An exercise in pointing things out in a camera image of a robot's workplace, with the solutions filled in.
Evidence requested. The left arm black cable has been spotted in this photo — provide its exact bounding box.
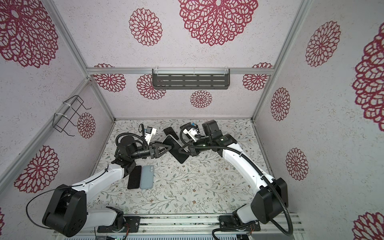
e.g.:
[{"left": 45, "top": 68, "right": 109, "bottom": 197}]
[{"left": 25, "top": 122, "right": 151, "bottom": 230}]

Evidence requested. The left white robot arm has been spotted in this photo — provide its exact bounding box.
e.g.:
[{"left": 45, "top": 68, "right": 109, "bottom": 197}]
[{"left": 42, "top": 133, "right": 173, "bottom": 237}]

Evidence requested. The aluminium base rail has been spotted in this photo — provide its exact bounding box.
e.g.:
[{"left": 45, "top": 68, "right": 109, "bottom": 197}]
[{"left": 52, "top": 213, "right": 306, "bottom": 236}]

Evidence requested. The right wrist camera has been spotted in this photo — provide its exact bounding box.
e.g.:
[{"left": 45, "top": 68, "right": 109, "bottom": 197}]
[{"left": 183, "top": 123, "right": 201, "bottom": 142}]

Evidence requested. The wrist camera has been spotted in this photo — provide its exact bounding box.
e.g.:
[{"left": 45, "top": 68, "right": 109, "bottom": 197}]
[
  {"left": 183, "top": 123, "right": 201, "bottom": 142},
  {"left": 144, "top": 127, "right": 157, "bottom": 145}
]

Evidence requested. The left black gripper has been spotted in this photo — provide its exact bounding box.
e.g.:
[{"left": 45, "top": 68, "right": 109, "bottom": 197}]
[{"left": 131, "top": 141, "right": 172, "bottom": 161}]

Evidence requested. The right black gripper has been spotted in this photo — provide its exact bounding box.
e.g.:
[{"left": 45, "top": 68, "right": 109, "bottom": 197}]
[{"left": 179, "top": 139, "right": 213, "bottom": 158}]

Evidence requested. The black wire wall basket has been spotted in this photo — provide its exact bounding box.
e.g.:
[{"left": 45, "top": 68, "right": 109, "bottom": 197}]
[{"left": 52, "top": 95, "right": 91, "bottom": 137}]

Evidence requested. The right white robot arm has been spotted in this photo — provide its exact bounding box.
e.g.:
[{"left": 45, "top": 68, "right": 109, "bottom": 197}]
[{"left": 180, "top": 120, "right": 294, "bottom": 236}]

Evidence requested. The grey phone case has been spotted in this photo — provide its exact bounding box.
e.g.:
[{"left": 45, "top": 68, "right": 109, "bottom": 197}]
[{"left": 140, "top": 165, "right": 155, "bottom": 190}]

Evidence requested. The grey slotted wall shelf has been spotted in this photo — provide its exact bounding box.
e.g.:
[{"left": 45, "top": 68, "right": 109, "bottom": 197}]
[{"left": 152, "top": 69, "right": 230, "bottom": 90}]

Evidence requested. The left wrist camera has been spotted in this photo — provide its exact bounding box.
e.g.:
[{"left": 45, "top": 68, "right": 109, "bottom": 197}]
[{"left": 144, "top": 127, "right": 157, "bottom": 145}]

